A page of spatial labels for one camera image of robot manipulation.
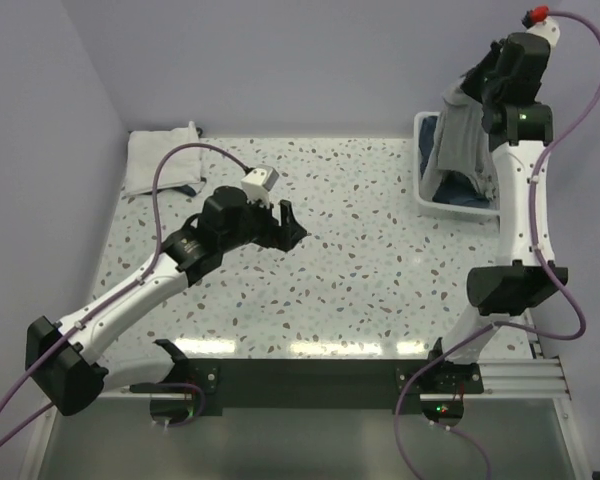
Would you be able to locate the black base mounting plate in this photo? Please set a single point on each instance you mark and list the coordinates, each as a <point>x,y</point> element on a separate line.
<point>290,383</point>

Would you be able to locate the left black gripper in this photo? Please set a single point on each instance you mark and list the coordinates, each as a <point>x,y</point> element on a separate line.
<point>289,231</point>

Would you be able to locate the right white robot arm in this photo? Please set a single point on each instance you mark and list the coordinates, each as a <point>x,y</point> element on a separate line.
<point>493,132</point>

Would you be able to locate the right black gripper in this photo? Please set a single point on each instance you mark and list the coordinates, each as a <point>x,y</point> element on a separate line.
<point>469,84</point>

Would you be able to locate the blue garment in basket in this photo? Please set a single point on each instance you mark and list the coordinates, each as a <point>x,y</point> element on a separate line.
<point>455,166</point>

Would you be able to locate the white plastic laundry basket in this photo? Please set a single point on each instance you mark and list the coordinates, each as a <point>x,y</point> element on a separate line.
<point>454,200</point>

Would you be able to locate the grey tank top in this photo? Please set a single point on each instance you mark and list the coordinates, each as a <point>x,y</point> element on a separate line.
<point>458,102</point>

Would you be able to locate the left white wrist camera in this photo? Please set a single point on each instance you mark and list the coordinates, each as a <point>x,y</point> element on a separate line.
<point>258,183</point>

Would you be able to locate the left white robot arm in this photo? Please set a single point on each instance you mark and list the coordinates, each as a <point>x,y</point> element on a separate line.
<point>62,357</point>

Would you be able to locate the aluminium frame rail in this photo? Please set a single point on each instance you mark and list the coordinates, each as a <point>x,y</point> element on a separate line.
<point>513,368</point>

